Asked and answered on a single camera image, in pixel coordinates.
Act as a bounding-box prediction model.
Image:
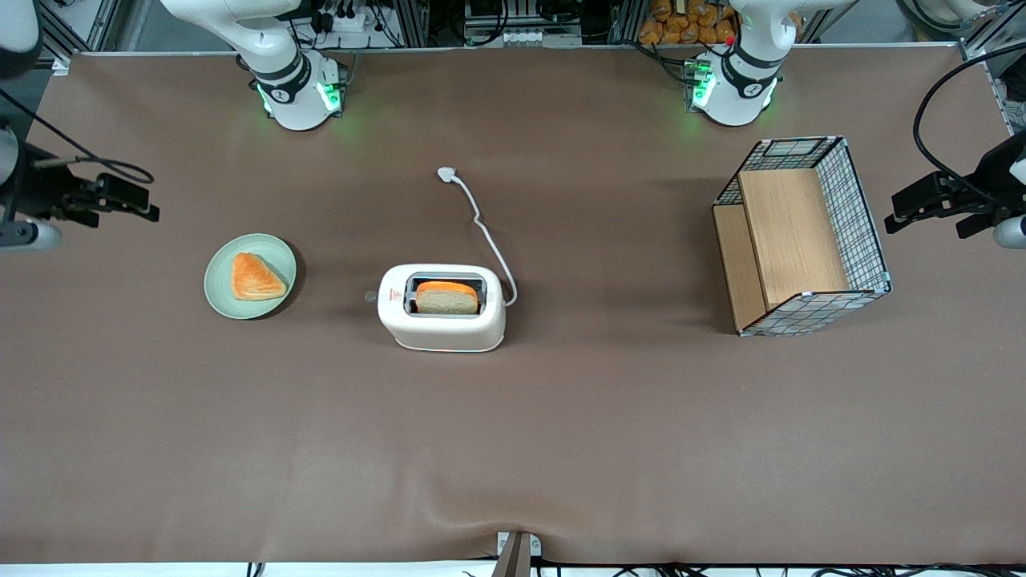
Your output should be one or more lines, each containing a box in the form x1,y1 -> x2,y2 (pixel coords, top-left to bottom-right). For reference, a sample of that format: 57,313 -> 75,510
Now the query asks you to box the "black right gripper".
6,144 -> 160,230

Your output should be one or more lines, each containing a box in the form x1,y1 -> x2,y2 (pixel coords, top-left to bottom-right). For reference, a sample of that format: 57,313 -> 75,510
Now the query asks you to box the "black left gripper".
884,131 -> 1026,240

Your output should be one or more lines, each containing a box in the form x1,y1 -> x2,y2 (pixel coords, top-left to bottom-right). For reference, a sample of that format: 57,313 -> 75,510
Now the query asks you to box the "white two-slot toaster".
377,264 -> 507,353

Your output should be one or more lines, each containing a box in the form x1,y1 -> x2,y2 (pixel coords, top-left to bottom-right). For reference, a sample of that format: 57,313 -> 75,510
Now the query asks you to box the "pale green round plate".
204,233 -> 298,321

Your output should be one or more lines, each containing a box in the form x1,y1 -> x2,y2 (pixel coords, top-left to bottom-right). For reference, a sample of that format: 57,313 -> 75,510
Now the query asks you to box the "wooden shelf insert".
713,168 -> 851,333

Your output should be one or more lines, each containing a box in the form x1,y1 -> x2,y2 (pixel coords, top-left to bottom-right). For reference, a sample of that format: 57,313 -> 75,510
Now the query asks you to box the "orange triangular pastry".
231,252 -> 288,302

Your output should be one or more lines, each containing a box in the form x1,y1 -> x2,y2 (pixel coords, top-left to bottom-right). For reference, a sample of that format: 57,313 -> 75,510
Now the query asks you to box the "white power strip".
314,0 -> 379,33

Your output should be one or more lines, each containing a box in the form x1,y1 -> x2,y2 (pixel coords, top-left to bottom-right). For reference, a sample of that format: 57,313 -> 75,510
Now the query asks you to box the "bag of bread rolls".
638,0 -> 739,46

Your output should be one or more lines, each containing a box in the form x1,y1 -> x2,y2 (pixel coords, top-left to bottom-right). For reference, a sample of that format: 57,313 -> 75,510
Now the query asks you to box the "bread slice with orange crust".
414,280 -> 480,316

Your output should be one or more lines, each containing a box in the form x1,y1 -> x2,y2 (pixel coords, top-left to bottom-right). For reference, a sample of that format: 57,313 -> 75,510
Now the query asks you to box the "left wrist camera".
992,212 -> 1026,250

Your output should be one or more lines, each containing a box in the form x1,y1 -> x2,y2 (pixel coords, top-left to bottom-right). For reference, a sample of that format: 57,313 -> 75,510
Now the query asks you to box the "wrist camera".
0,220 -> 64,251
992,212 -> 1026,250

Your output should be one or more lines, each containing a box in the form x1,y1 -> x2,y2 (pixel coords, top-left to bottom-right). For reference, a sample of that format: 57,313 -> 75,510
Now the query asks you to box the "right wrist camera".
0,220 -> 64,251

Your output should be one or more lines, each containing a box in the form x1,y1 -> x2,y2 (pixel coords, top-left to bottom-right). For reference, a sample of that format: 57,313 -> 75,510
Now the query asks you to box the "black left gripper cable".
913,40 -> 1026,203

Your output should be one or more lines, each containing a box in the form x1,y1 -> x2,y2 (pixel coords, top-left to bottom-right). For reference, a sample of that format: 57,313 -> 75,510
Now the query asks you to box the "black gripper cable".
913,40 -> 1026,203
0,87 -> 156,185

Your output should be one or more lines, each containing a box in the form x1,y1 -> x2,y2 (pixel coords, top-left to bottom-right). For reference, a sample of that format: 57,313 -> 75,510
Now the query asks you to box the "wire mesh basket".
713,135 -> 893,337

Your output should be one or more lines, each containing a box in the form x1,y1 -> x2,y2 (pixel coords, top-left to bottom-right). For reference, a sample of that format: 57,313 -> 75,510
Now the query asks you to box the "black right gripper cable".
0,87 -> 156,185

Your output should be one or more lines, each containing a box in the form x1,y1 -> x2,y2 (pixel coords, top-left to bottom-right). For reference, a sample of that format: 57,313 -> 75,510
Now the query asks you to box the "white power cord with plug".
437,166 -> 519,309

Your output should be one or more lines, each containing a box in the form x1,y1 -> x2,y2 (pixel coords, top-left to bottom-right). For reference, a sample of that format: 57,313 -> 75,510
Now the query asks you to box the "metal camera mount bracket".
491,531 -> 543,577

